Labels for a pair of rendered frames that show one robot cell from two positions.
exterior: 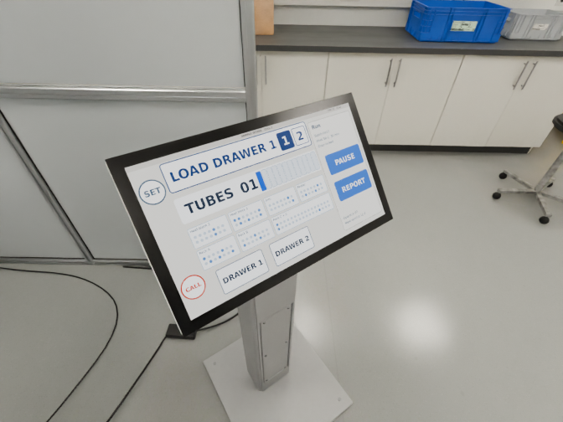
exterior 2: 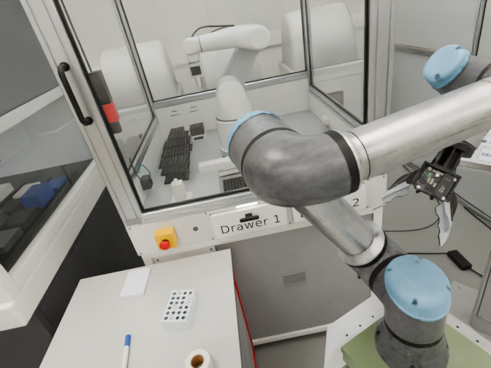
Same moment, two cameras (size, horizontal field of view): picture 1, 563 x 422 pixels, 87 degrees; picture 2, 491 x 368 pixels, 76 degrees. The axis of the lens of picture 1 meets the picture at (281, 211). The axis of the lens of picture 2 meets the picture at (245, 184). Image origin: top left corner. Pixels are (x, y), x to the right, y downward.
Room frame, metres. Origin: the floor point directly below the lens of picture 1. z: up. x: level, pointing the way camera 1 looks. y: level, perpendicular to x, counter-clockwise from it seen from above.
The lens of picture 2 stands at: (-0.57, -0.78, 1.61)
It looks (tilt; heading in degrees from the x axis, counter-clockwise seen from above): 30 degrees down; 87
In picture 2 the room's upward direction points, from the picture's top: 12 degrees counter-clockwise
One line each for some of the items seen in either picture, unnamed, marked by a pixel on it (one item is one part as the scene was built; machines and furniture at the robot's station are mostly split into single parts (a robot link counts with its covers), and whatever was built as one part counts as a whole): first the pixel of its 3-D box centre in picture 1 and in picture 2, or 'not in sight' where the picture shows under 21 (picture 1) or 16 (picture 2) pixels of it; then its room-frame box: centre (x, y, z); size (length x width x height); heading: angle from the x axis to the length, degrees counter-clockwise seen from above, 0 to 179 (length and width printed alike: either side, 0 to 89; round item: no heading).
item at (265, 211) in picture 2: not in sight; (249, 219); (-0.53, 0.21, 0.87); 0.29 x 0.02 x 0.11; 177
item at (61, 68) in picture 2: not in sight; (74, 96); (-0.96, 0.22, 1.45); 0.05 x 0.03 x 0.19; 87
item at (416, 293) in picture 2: not in sight; (413, 295); (-0.26, -0.38, 1.03); 0.13 x 0.12 x 0.14; 97
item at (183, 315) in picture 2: not in sight; (180, 308); (-0.83, -0.05, 0.78); 0.12 x 0.08 x 0.04; 76
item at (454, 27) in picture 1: (453, 20); not in sight; (2.75, -1.31, 1.01); 0.61 x 0.41 x 0.22; 90
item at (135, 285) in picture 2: not in sight; (136, 282); (-1.00, 0.13, 0.77); 0.13 x 0.09 x 0.02; 84
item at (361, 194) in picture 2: not in sight; (328, 203); (-0.22, 0.20, 0.87); 0.29 x 0.02 x 0.11; 177
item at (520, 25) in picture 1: (529, 23); not in sight; (2.82, -1.96, 0.99); 0.40 x 0.31 x 0.17; 90
